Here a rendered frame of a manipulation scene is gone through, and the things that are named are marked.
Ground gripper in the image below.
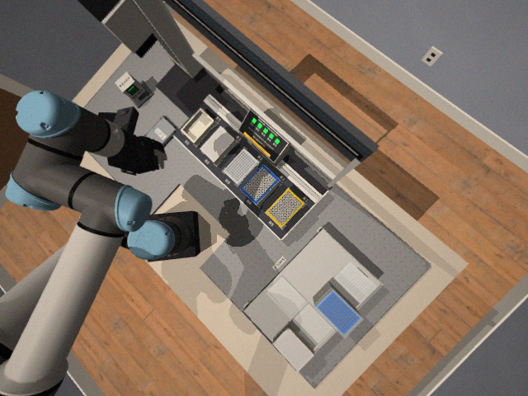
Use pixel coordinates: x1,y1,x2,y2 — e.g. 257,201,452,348
107,129,167,176

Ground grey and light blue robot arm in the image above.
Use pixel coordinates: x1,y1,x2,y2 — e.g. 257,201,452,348
0,91,191,396

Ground grey tip rack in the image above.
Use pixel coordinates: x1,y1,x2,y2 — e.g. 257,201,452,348
266,188,305,228

